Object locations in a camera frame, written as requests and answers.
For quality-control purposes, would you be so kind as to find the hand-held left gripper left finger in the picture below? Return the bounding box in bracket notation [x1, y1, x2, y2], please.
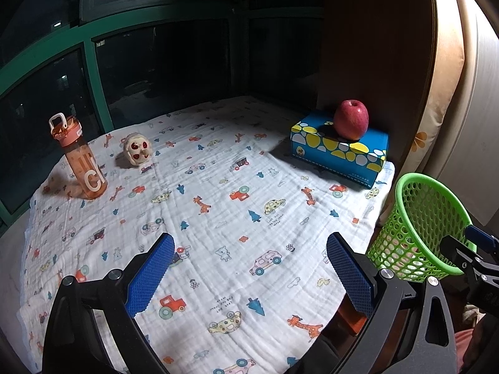
[42, 233, 175, 374]

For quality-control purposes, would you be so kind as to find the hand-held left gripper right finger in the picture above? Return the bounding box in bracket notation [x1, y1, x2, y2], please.
[326, 233, 457, 374]

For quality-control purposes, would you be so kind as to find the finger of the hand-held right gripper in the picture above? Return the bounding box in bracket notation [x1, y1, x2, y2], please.
[440, 235, 486, 278]
[465, 224, 499, 252]

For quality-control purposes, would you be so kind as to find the green plastic mesh basket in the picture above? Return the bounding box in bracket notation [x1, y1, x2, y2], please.
[366, 173, 478, 283]

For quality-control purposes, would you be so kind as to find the pink cloth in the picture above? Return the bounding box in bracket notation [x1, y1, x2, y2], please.
[454, 329, 485, 374]

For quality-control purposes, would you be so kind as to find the white printed blanket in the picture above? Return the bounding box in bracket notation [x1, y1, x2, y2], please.
[17, 95, 396, 374]

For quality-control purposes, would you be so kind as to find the blue patterned tissue box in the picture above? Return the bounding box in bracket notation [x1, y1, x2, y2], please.
[290, 111, 389, 189]

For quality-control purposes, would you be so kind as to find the orange water bottle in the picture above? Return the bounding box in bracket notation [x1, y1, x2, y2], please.
[49, 113, 108, 200]

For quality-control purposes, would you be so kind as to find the cream toy with red spots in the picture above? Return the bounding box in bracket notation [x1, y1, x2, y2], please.
[123, 132, 152, 167]

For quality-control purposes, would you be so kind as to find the red apple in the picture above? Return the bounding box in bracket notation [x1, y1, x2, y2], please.
[333, 100, 369, 141]

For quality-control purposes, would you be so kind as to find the cream flowered pillow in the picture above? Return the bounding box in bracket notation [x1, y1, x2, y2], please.
[405, 0, 468, 182]

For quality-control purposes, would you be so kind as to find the brown wooden headboard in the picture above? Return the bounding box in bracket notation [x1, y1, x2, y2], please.
[317, 0, 439, 188]

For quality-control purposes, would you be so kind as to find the green window frame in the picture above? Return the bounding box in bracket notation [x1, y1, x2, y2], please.
[0, 0, 324, 234]

